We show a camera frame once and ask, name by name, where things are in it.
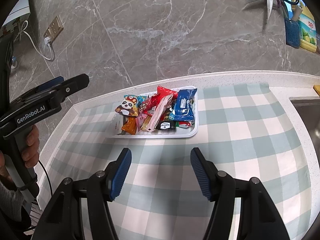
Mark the red snack packet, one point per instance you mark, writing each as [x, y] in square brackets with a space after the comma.
[163, 92]

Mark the blue panda snack packet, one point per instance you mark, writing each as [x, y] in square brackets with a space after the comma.
[126, 105]

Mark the black snack packet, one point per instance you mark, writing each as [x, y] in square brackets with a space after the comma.
[165, 125]

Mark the person's left hand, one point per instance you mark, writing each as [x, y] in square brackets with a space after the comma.
[32, 145]

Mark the yellow sponge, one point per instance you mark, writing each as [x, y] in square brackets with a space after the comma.
[317, 89]

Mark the white plastic tray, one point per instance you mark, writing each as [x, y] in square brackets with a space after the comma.
[175, 133]

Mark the yellow dish soap bottle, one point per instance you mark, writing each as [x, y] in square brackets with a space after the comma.
[308, 37]

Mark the white water heater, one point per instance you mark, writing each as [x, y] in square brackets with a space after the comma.
[20, 12]

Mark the blue utensil holder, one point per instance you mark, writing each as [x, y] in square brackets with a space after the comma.
[292, 35]

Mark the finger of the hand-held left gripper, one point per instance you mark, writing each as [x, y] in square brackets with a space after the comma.
[50, 83]
[72, 85]

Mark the stainless steel sink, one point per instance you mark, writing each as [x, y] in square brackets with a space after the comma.
[310, 120]

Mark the beige wall socket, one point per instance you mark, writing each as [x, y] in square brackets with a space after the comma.
[53, 26]

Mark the dark blue cake packet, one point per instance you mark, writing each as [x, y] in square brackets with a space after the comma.
[183, 105]

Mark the orange snack packet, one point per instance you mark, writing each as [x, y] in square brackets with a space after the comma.
[129, 126]

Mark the pale pink snack packet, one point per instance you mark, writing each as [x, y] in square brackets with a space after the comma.
[160, 112]

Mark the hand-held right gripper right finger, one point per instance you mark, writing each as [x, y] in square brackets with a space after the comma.
[200, 177]

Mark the person's left forearm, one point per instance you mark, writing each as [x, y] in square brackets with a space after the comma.
[8, 200]

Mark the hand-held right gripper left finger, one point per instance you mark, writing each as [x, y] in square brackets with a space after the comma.
[121, 177]

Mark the green white checkered tablecloth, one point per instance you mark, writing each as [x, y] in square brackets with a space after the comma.
[237, 142]

